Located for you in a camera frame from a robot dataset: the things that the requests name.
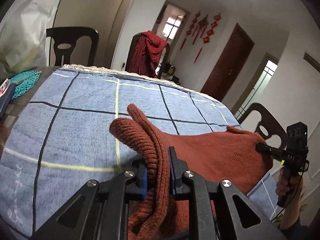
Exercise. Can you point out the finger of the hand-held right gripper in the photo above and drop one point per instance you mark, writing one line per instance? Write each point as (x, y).
(271, 152)

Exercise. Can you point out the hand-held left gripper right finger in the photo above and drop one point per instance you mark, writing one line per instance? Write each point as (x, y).
(172, 172)

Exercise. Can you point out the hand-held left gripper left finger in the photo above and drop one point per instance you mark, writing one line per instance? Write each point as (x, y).
(144, 180)

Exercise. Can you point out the rust brown knit sweater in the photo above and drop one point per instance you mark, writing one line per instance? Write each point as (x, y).
(212, 152)

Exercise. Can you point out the person's right forearm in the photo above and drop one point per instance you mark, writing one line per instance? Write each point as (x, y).
(296, 200)

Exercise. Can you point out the person's right hand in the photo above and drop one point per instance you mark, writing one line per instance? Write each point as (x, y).
(282, 183)

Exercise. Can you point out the dark wooden chair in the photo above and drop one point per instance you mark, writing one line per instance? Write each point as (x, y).
(85, 45)
(135, 38)
(252, 112)

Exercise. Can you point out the blue checked blanket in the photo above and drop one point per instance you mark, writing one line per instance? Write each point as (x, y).
(82, 130)

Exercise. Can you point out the brown wooden door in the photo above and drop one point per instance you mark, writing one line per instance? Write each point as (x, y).
(227, 62)

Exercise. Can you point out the red checked garment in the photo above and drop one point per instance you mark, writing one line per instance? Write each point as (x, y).
(145, 52)

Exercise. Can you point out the teal lace mat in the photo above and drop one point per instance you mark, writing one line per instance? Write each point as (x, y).
(25, 82)

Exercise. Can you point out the dark blue box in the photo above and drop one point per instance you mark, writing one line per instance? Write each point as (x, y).
(6, 98)

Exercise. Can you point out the white plastic bag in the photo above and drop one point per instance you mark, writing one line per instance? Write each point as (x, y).
(22, 35)

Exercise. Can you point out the red knot wall hanging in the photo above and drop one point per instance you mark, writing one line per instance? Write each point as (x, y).
(205, 23)
(197, 17)
(212, 32)

